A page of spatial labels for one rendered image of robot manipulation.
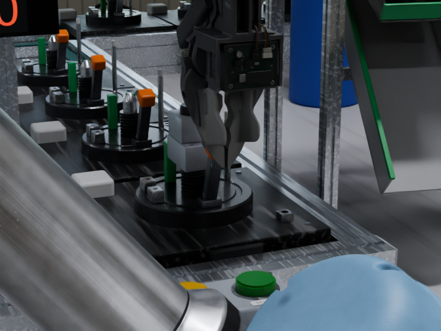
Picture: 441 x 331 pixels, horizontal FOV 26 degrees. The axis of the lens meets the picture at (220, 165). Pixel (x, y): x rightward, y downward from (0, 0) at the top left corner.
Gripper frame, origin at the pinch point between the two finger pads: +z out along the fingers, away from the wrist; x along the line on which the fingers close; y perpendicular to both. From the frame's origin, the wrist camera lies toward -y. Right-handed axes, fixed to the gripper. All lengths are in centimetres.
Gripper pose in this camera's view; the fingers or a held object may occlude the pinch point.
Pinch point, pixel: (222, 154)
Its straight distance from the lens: 102.5
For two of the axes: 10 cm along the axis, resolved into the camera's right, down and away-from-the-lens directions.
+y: 3.7, 2.8, -8.8
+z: 0.0, 9.5, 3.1
